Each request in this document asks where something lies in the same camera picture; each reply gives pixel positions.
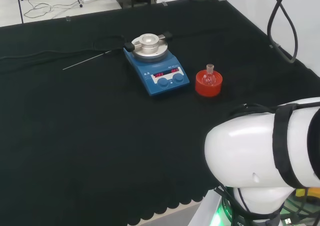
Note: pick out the clear glass round-bottom flask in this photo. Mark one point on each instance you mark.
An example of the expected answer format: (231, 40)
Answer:
(209, 78)

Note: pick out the red round flask stand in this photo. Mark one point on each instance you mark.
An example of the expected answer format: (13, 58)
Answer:
(208, 90)

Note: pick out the blue-base heater with steel plate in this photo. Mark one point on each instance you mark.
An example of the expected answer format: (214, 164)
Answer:
(160, 68)

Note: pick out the black bench cloth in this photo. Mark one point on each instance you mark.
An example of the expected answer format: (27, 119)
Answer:
(100, 136)

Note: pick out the thin metal probe rod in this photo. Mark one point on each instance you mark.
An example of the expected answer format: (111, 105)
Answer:
(85, 61)

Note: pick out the black tripod leg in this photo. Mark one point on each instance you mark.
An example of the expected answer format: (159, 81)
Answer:
(20, 4)

